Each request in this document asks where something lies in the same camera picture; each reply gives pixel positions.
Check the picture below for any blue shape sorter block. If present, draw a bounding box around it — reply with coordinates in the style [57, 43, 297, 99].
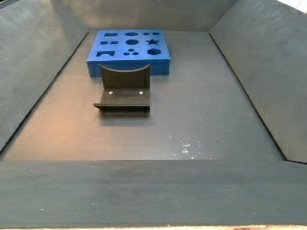
[86, 29, 171, 77]

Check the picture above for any dark curved cradle holder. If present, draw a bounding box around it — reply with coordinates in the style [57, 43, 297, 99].
[93, 65, 149, 111]

